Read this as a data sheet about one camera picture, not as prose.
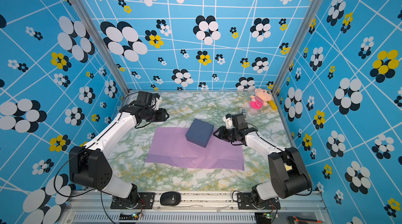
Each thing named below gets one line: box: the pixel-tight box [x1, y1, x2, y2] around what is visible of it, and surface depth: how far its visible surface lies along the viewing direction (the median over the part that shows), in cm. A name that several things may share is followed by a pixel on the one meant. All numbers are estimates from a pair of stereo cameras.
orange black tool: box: [287, 216, 323, 224], surface depth 69 cm
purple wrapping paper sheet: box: [144, 127, 245, 171], surface depth 91 cm
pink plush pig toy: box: [249, 87, 273, 110], surface depth 110 cm
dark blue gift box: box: [185, 118, 215, 149], surface depth 95 cm
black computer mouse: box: [159, 191, 182, 207], surface depth 75 cm
